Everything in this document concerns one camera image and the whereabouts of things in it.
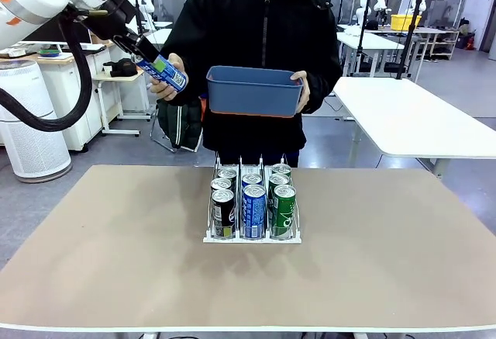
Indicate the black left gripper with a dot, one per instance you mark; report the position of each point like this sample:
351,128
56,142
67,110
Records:
112,15

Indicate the blue Pocari Sweat can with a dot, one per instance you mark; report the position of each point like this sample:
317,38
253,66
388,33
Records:
172,77
253,215
252,179

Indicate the blue plastic bin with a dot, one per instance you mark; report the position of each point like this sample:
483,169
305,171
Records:
252,94

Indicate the black lime Pepsi can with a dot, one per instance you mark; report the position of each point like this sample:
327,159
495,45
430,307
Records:
222,215

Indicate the person's right forearm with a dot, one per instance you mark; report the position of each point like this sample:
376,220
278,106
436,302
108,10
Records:
190,71

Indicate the person's left forearm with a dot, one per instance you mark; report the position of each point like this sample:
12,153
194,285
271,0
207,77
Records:
323,83

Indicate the person's right hand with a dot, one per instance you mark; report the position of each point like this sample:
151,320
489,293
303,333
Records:
164,96

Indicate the person's left hand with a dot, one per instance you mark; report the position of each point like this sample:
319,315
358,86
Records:
305,94

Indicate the white background table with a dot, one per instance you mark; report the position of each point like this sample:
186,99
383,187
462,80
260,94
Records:
159,35
368,42

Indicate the black cap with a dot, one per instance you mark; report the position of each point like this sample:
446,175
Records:
122,68

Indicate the small white side table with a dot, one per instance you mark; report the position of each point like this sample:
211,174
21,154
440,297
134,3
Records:
116,77

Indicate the white cup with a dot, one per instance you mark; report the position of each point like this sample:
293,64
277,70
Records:
107,70

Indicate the yellow crate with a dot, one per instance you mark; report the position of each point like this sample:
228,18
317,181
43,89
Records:
405,23

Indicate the black tripod stand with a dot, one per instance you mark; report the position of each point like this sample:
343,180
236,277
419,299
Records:
403,68
362,44

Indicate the wooden shelf desk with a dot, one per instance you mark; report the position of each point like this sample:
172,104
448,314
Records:
441,34

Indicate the dark striped jacket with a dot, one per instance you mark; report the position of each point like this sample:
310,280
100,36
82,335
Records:
178,125

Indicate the white cabinet desk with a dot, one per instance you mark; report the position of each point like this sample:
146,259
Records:
62,83

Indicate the green bowl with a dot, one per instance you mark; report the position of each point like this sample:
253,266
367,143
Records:
49,52

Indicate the black computer monitor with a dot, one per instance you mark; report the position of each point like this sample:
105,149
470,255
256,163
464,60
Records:
42,36

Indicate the red object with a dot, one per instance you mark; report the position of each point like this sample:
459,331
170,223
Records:
469,41

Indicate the person in black jacket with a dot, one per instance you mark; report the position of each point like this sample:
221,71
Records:
255,25

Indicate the large white table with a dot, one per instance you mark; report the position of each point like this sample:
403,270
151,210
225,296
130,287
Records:
407,114

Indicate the white air purifier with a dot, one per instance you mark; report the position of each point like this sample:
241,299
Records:
35,149

